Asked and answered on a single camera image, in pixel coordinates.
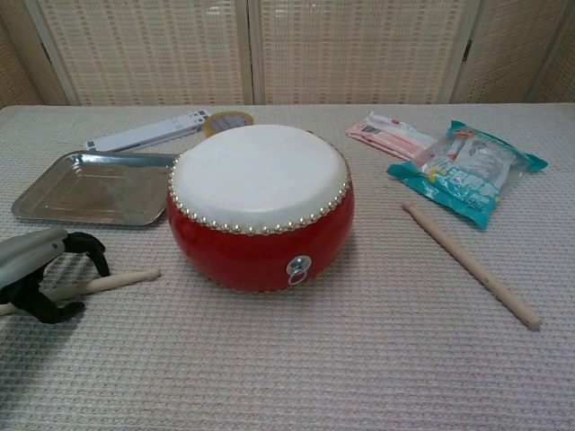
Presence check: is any left black-fingered silver robot hand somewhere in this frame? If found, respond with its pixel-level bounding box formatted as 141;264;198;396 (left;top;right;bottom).
0;226;111;325

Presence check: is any wooden drumstick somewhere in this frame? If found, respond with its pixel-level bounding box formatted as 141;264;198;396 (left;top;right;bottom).
401;200;543;332
0;268;162;316

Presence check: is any stainless steel tray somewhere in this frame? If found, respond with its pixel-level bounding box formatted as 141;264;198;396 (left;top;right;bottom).
11;150;181;227

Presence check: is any red drum with white skin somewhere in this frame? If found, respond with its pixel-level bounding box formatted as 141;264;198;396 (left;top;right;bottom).
166;124;356;295

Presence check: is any beige woven table cloth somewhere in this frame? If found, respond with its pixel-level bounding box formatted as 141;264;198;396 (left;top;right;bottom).
0;103;575;431

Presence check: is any roll of yellowish packing tape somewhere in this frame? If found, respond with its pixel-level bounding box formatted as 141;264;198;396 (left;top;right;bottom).
204;110;253;139

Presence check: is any pink plastic package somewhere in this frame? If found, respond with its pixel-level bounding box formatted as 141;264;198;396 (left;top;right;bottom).
345;110;439;162

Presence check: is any bamboo folding screen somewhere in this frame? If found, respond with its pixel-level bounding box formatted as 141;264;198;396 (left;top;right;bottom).
0;0;575;108

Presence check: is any teal plastic snack bag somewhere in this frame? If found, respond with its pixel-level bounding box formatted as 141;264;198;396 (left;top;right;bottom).
386;119;549;232

